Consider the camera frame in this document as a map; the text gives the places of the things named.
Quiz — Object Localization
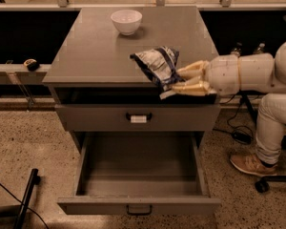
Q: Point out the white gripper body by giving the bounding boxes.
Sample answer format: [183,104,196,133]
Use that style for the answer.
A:
[205,54,240,96]

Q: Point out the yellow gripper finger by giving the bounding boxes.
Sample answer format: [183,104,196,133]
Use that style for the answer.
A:
[172,81,216,96]
[176,60,209,79]

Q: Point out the blue chip bag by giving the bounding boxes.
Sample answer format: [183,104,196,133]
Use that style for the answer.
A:
[130,46,184,99]

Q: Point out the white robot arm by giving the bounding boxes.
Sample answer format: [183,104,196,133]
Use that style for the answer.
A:
[172,42,286,96]

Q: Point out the grey drawer cabinet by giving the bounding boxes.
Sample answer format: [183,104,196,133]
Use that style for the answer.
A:
[42,5,232,216]

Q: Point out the open grey bottom drawer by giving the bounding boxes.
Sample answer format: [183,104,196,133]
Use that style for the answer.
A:
[58,132,221,216]

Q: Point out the closed grey middle drawer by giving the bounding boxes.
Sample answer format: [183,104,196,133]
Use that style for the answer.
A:
[55,104,220,132]

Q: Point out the clear water bottle left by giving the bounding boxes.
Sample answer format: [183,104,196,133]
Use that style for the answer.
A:
[231,42,242,57]

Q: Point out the clear water bottle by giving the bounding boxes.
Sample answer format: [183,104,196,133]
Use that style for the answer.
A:
[254,43,265,54]
[231,42,242,57]

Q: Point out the clear water bottle right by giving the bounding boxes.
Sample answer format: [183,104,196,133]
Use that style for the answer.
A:
[254,43,265,54]

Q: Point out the person leg light trousers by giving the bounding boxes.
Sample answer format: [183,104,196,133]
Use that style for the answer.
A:
[255,94,286,166]

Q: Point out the white ceramic bowl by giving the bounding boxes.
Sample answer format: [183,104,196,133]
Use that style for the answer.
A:
[111,10,142,35]

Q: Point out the tan sneaker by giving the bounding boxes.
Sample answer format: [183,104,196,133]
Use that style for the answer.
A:
[230,154,276,177]

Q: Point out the yellow black tape measure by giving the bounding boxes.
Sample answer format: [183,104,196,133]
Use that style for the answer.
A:
[24,58,40,72]

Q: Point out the black metal stand leg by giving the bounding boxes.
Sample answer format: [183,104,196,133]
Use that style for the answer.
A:
[13,168,40,229]

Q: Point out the black power adapter with cable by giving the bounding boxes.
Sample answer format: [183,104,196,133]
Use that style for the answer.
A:
[214,94,256,145]

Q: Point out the grey metal rail shelf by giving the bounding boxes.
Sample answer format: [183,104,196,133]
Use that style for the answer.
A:
[0,64,51,85]

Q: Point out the black floor cable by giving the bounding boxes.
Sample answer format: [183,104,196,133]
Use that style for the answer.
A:
[0,175,51,229]

